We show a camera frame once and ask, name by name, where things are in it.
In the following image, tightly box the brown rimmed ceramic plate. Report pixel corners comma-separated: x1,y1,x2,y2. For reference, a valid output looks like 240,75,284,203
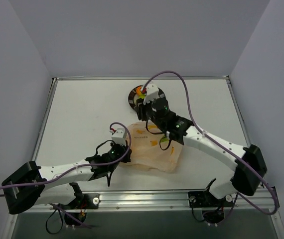
128,84,167,113

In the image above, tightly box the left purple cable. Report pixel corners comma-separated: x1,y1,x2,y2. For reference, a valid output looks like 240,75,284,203
0,121,133,197

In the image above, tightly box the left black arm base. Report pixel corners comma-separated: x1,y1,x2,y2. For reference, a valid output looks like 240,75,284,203
53,183,100,228

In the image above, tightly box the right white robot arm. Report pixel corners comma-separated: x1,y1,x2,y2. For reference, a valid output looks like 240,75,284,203
134,98,267,206

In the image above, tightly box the aluminium front rail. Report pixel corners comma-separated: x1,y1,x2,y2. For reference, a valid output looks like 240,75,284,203
29,188,274,212

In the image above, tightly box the orange green fake mango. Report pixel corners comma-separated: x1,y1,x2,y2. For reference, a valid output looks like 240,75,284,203
136,86,143,96

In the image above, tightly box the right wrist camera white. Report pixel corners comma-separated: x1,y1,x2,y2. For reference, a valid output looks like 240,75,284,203
143,83,159,105

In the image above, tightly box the small green fake lime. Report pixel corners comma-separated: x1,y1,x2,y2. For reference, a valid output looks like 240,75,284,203
160,137,168,143

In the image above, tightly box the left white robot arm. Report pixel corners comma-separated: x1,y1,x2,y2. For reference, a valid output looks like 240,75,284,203
1,140,132,215

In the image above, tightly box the purple cable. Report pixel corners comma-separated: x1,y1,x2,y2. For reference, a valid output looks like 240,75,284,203
142,71,280,216
0,121,133,197

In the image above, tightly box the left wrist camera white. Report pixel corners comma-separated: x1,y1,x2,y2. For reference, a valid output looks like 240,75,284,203
111,128,127,146

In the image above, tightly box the translucent orange plastic bag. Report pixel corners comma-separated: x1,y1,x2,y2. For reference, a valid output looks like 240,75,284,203
121,121,182,173

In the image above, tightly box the green fake pear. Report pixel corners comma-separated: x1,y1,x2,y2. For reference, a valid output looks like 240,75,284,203
138,94,145,99

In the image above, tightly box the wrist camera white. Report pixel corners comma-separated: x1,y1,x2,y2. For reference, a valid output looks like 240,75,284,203
143,83,159,105
111,128,127,146

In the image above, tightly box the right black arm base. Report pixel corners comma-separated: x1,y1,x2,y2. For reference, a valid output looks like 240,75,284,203
188,178,238,227

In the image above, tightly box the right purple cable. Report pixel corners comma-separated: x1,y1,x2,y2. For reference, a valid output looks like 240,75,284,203
142,71,280,216

